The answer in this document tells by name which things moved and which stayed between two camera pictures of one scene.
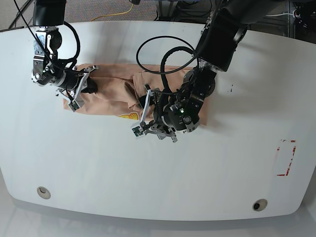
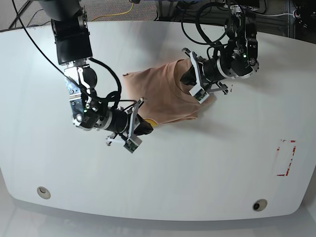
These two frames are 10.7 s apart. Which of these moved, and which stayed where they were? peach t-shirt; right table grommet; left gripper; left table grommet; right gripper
Moved: left gripper; right gripper; peach t-shirt
Stayed: right table grommet; left table grommet
